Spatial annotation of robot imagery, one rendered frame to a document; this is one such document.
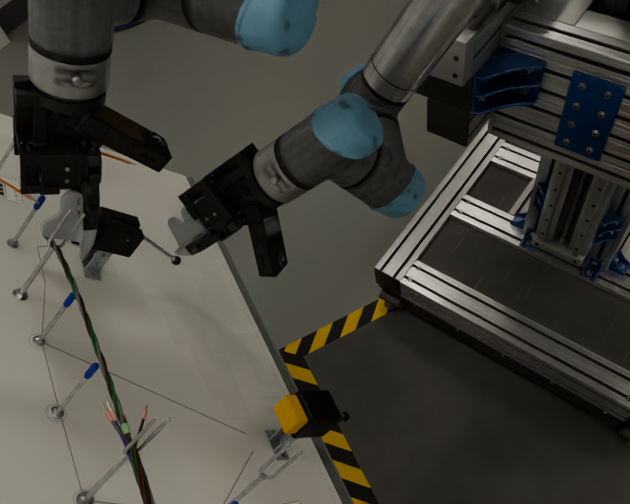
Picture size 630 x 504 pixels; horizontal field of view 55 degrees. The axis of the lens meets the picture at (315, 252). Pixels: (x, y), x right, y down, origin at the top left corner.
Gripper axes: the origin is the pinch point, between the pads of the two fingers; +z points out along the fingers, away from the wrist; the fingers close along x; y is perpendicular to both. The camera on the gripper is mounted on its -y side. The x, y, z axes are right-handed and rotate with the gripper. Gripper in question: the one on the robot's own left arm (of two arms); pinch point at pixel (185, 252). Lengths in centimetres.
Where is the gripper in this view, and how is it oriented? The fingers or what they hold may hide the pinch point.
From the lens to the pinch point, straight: 91.0
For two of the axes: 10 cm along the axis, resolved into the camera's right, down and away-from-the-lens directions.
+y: -5.8, -7.9, -2.1
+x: -3.6, 4.8, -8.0
